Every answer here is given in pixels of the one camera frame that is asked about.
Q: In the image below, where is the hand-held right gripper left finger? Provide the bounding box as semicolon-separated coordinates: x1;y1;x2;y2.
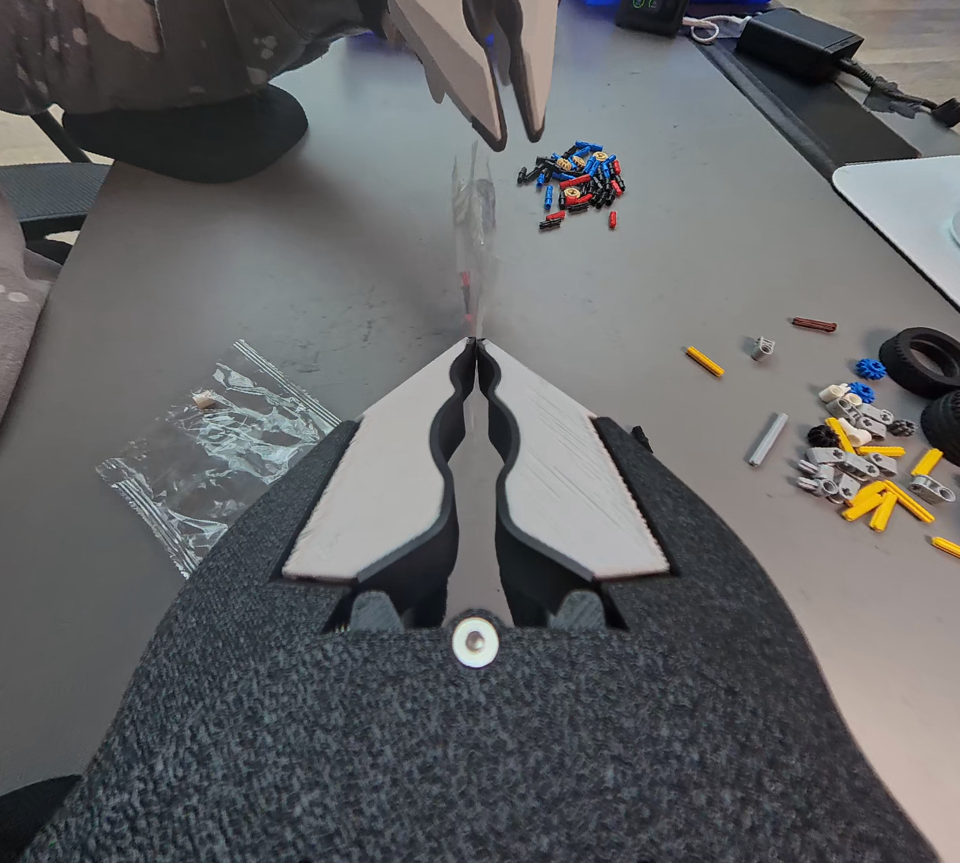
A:
282;336;480;630

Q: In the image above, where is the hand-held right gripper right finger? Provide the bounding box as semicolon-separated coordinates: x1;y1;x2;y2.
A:
477;338;671;630

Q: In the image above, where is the pile of toy connector pins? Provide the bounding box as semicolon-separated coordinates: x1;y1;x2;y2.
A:
516;141;627;233

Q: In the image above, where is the clear plastic bag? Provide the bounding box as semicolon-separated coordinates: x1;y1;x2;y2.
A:
450;139;500;347

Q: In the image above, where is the grey desk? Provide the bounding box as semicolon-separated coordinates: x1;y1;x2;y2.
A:
0;0;960;863

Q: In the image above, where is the empty clear zip bag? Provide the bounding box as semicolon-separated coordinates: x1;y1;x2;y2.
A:
96;340;342;579

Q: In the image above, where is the grey toy axle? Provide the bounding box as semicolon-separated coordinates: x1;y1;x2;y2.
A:
747;412;790;467

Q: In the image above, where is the black power adapter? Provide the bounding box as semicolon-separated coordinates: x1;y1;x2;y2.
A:
735;6;865;83

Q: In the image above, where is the pile of grey yellow parts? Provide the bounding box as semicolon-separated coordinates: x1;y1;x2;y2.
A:
796;383;957;533

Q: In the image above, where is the black toy tire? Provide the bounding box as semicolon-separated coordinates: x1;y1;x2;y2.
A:
879;327;960;399
920;390;960;467

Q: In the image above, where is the black chair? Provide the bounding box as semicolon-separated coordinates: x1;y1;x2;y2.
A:
0;109;114;264

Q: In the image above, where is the white board edge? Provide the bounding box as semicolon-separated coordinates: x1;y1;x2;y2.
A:
832;155;960;313

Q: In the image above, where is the white cable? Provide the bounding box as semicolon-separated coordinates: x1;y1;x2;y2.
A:
682;14;744;45

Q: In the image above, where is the black cable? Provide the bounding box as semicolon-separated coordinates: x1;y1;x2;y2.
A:
836;56;960;128

